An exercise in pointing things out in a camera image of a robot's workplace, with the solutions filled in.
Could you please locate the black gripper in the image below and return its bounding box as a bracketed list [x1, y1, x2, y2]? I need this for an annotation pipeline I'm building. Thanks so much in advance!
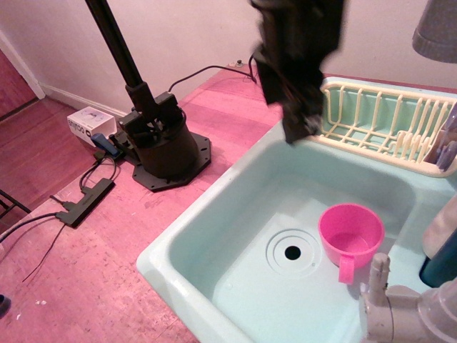
[250, 1, 345, 145]

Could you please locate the pink plastic cup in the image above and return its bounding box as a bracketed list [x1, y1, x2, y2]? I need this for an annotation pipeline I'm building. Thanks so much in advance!
[318, 203, 385, 284]

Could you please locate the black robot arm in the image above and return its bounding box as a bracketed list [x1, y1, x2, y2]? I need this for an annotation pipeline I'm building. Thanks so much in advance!
[86, 1, 345, 144]

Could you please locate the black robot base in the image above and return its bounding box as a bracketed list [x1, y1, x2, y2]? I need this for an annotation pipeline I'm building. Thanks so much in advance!
[109, 81, 211, 192]

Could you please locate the cream dish drying rack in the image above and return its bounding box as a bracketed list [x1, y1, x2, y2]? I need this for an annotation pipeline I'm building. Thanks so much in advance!
[315, 78, 456, 177]

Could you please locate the mint green toy sink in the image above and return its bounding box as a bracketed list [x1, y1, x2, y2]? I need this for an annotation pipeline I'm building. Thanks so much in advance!
[137, 124, 456, 342]

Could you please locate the lavender toy cutlery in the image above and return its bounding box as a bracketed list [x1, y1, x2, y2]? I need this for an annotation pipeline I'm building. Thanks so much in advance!
[428, 104, 456, 172]

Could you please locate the grey lamp shade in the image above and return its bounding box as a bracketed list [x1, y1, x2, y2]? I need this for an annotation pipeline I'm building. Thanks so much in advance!
[412, 0, 456, 64]

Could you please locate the white cardboard box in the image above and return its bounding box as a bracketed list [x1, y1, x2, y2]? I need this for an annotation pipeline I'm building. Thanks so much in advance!
[67, 106, 117, 147]

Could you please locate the teal bottle with white cap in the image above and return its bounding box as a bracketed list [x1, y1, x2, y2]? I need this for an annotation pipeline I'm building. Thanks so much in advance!
[419, 196, 456, 288]

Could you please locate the white toy faucet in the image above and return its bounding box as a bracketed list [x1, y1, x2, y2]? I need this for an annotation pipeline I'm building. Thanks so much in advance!
[359, 253, 456, 342]

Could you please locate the black usb hub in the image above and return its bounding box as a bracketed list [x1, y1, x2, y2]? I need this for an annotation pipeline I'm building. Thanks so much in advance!
[50, 178, 115, 229]

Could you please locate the blue handled tool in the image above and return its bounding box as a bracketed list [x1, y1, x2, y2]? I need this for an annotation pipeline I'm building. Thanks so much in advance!
[91, 133, 121, 158]

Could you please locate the thin black wire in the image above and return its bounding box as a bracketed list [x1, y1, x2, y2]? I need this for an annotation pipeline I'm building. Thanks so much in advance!
[21, 224, 67, 284]

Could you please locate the grey cable on floor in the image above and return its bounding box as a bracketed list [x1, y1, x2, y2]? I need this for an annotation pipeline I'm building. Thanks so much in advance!
[0, 212, 60, 244]

